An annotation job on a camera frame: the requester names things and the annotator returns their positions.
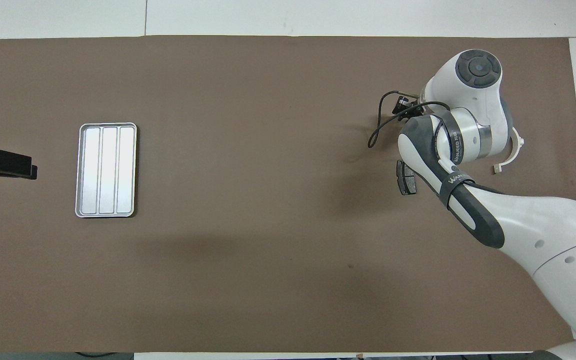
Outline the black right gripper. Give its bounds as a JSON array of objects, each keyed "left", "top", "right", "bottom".
[{"left": 393, "top": 96, "right": 425, "bottom": 120}]

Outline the silver metal tray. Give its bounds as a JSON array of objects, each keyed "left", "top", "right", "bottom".
[{"left": 75, "top": 122, "right": 138, "bottom": 219}]

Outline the short dark brake pad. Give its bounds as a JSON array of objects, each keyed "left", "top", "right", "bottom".
[{"left": 396, "top": 159, "right": 417, "bottom": 196}]

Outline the brown table mat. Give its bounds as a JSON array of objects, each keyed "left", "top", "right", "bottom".
[{"left": 0, "top": 35, "right": 576, "bottom": 353}]

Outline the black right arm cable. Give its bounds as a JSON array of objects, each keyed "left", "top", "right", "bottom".
[{"left": 367, "top": 90, "right": 451, "bottom": 149}]

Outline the white semicircular bracket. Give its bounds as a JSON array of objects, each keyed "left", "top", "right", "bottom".
[{"left": 491, "top": 126, "right": 525, "bottom": 175}]

